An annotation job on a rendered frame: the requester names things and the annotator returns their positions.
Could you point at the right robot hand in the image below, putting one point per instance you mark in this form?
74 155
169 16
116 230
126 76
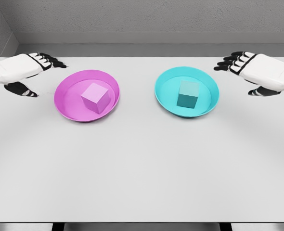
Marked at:
264 69

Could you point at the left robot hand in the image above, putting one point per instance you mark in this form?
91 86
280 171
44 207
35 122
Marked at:
19 66

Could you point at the pink plate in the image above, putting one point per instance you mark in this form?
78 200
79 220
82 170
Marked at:
67 106

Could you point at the cyan block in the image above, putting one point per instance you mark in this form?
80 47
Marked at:
187 95

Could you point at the pink block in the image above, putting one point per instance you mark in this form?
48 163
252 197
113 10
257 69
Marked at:
95 97

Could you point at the cyan plate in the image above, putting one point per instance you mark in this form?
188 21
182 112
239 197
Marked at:
166 101

